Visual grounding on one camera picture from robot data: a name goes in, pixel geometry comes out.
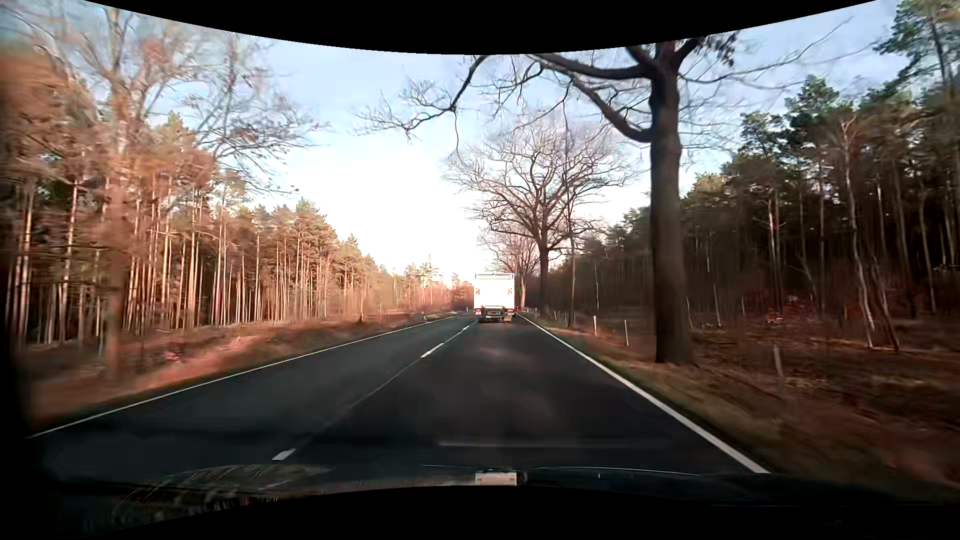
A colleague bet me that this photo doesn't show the white lorry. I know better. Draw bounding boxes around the white lorry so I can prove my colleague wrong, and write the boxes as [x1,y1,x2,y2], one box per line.
[473,272,517,324]

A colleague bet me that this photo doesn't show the small bare tree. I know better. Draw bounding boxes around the small bare tree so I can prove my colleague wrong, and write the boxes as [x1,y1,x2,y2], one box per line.
[480,228,541,310]

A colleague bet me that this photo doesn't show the bare branching tree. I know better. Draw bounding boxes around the bare branching tree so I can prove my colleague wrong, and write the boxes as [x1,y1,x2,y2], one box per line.
[444,120,639,315]

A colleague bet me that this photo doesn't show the dark grey asphalt road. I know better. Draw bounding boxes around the dark grey asphalt road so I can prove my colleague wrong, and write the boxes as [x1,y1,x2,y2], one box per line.
[28,311,770,485]

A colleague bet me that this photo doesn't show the row of marker posts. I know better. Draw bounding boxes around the row of marker posts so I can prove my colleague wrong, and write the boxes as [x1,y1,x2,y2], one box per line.
[525,303,786,380]

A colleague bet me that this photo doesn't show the large bare tree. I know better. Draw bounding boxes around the large bare tree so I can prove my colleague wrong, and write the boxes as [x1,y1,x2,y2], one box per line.
[358,31,849,366]

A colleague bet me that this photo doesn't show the road markings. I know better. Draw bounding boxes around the road markings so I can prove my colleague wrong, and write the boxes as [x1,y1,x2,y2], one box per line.
[28,312,771,475]

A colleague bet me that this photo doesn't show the car's own bonnet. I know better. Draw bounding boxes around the car's own bonnet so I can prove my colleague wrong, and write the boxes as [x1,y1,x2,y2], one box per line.
[45,463,960,526]

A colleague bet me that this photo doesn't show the brown grass verge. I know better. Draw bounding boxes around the brown grass verge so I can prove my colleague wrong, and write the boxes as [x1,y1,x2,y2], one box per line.
[22,309,460,432]

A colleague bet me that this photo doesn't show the dark pine wood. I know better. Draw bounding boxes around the dark pine wood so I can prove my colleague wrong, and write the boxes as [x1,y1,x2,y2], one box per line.
[525,0,960,354]

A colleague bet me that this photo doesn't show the bare tree with blurred trunk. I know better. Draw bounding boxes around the bare tree with blurred trunk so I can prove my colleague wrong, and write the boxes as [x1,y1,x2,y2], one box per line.
[15,3,324,380]

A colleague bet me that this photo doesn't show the brown leaf-strewn verge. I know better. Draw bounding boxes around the brown leaf-strewn verge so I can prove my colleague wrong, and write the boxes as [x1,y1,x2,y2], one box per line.
[519,306,960,500]

